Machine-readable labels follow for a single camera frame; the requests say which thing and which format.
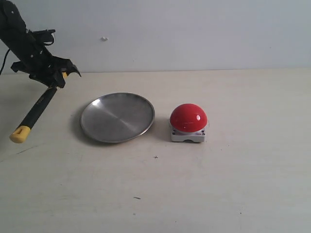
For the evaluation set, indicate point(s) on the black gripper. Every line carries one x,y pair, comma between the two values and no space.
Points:
34,56

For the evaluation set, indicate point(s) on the red dome push button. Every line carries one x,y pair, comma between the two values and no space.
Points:
188,122

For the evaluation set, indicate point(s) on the round stainless steel plate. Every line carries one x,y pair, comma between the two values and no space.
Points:
117,117

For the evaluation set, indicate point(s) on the black and yellow claw hammer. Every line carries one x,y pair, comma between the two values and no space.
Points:
36,106

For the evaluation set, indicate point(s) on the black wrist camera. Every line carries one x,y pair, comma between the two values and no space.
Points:
46,37

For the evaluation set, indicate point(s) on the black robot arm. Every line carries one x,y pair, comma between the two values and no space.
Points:
11,23

